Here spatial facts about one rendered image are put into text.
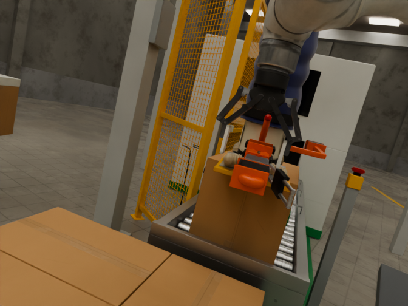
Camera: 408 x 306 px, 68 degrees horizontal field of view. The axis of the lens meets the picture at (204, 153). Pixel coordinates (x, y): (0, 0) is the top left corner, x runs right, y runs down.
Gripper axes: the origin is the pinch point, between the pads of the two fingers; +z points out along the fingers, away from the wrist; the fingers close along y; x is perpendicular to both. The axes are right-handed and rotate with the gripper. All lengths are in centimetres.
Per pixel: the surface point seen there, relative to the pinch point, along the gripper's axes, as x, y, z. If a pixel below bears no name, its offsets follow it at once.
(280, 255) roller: -78, -23, 54
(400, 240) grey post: -321, -175, 90
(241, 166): 9.8, 0.4, 1.3
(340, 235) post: -101, -52, 41
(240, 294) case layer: -32, -8, 54
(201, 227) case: -57, 16, 45
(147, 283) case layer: -18, 23, 54
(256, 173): 9.6, -2.8, 1.8
